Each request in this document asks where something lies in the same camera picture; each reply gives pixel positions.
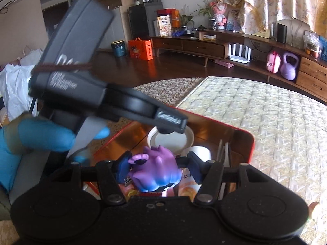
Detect small yellow box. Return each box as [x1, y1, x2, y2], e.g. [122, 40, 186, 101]
[199, 32, 217, 41]

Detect black speaker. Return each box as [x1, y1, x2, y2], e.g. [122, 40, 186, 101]
[276, 23, 288, 44]

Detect red gift box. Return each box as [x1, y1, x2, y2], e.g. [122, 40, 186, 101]
[157, 8, 180, 28]

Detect brown cord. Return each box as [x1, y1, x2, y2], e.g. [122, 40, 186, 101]
[33, 62, 92, 74]

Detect beige round object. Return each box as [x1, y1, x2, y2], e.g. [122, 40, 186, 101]
[308, 201, 321, 220]

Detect blue picture box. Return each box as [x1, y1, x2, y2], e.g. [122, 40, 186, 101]
[318, 36, 327, 62]

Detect pink toy backpack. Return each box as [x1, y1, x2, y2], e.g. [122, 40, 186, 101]
[266, 51, 282, 73]

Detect brown patterned sheet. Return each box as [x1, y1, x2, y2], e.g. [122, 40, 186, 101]
[133, 77, 205, 108]

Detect white router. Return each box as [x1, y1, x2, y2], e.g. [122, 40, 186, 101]
[228, 43, 251, 64]

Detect purple kettlebell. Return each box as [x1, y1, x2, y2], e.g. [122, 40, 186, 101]
[280, 52, 300, 81]

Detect white plastic bags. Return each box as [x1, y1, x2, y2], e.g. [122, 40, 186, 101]
[0, 48, 44, 123]

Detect purple toy figure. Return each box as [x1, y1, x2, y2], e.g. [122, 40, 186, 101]
[127, 145, 189, 193]

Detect floral curtain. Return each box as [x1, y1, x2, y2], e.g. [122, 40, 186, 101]
[235, 0, 327, 35]

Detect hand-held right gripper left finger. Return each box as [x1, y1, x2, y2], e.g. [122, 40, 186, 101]
[69, 151, 133, 206]

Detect printed snack box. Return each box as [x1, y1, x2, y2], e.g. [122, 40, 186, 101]
[157, 15, 172, 37]

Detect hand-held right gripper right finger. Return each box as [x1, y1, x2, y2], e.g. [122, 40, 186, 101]
[187, 152, 256, 206]

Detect potted plant with patterned pot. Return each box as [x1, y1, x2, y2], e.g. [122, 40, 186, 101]
[198, 0, 217, 30]

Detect clear plastic bag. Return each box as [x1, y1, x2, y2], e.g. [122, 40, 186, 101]
[303, 30, 321, 57]

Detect pink plush doll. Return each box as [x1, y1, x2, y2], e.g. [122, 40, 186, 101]
[210, 0, 228, 30]

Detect black mini fridge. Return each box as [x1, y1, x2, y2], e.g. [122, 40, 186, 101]
[128, 2, 164, 40]

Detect wooden TV cabinet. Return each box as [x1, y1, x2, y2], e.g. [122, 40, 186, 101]
[151, 28, 327, 102]

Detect orange gift box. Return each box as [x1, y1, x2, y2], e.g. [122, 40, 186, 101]
[128, 38, 154, 61]

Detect white cup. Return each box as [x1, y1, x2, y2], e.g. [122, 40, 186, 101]
[182, 146, 212, 162]

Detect white round bowl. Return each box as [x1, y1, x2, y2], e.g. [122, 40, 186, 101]
[147, 125, 195, 157]

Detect red tin box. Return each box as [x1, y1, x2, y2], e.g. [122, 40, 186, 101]
[82, 105, 256, 202]

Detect orange snack packet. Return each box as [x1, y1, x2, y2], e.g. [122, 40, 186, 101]
[176, 176, 202, 198]

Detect person's left hand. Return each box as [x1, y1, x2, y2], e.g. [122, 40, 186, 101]
[0, 112, 110, 192]

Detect teal bucket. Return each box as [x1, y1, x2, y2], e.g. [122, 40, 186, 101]
[111, 40, 126, 57]

